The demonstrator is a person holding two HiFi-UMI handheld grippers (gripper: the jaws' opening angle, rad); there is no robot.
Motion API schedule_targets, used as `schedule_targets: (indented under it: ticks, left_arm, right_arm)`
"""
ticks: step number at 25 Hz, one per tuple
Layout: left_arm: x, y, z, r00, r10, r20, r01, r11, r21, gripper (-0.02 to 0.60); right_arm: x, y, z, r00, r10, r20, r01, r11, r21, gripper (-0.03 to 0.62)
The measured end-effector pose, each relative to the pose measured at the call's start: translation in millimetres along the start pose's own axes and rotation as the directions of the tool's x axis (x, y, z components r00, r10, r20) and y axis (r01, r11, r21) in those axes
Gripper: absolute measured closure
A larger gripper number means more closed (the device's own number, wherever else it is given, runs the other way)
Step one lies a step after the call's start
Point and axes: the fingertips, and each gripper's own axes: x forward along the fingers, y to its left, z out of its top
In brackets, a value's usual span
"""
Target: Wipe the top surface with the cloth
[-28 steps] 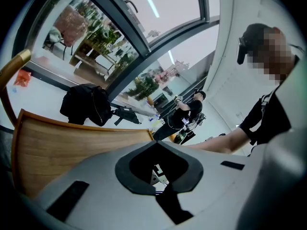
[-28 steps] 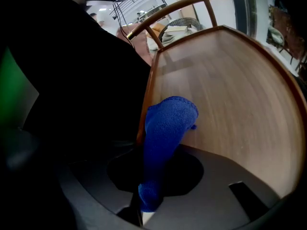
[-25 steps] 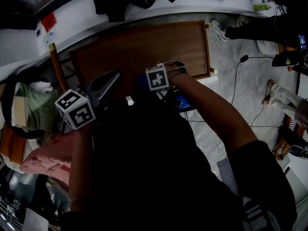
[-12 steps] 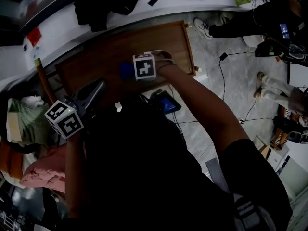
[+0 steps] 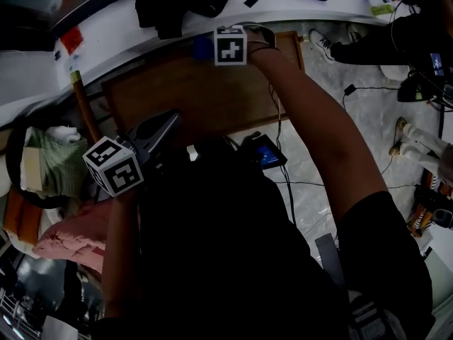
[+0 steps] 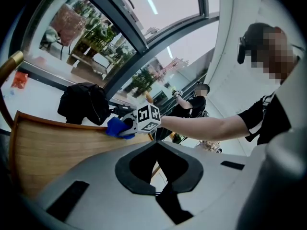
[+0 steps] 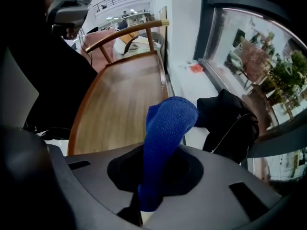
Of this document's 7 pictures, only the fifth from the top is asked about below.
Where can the beige box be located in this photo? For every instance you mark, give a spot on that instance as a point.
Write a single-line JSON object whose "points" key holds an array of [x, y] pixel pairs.
{"points": [[32, 168]]}

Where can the person's black shirt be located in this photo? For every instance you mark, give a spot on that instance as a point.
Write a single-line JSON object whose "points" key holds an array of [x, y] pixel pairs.
{"points": [[212, 243]]}

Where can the pink quilt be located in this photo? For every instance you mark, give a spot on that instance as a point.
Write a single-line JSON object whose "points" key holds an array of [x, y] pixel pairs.
{"points": [[70, 239]]}

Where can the black device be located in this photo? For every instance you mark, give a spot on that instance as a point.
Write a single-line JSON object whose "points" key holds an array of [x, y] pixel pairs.
{"points": [[410, 89]]}

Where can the black backpack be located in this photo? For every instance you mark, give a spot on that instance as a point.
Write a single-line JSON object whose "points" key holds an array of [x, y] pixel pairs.
{"points": [[170, 2]]}

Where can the blue cloth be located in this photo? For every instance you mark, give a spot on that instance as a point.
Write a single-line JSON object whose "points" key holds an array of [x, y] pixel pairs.
{"points": [[203, 47]]}

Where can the small black object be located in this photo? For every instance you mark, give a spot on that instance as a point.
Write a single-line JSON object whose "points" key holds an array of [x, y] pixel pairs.
{"points": [[56, 55]]}

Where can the person's grey backpack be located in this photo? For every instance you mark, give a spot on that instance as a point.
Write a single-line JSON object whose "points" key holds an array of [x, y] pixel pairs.
{"points": [[329, 257]]}

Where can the white towel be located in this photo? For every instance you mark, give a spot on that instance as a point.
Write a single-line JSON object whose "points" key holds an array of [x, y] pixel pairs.
{"points": [[63, 133]]}

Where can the orange striped box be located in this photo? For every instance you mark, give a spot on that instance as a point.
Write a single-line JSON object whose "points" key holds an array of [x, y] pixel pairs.
{"points": [[421, 218]]}

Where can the person's left forearm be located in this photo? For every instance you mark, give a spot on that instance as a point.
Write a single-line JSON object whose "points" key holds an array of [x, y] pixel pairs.
{"points": [[118, 246]]}

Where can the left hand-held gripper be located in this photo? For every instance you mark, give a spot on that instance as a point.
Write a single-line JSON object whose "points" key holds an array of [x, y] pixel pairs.
{"points": [[117, 175]]}

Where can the white pillow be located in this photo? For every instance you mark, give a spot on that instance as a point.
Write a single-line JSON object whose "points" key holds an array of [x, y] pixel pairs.
{"points": [[4, 179]]}

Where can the blue-screen tablet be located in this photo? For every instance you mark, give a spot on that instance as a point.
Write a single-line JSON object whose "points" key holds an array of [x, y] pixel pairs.
{"points": [[269, 154]]}

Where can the orange cushion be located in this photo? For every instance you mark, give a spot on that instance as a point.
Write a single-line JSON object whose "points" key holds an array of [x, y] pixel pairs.
{"points": [[21, 218]]}

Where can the black round laundry basket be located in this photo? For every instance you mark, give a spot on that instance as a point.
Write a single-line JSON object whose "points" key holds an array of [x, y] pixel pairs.
{"points": [[10, 165]]}

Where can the red packet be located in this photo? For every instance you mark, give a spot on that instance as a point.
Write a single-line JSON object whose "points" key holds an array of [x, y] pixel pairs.
{"points": [[71, 40]]}

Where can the green knitted blanket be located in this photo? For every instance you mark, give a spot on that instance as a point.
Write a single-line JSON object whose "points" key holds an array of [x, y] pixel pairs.
{"points": [[60, 165]]}

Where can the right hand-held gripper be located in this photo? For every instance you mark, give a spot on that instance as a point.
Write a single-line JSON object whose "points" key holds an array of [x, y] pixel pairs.
{"points": [[230, 51]]}

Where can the person's right forearm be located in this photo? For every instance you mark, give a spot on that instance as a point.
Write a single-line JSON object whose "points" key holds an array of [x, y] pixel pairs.
{"points": [[318, 126]]}

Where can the green snack packet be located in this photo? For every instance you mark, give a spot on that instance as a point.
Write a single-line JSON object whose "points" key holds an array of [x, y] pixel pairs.
{"points": [[381, 10]]}

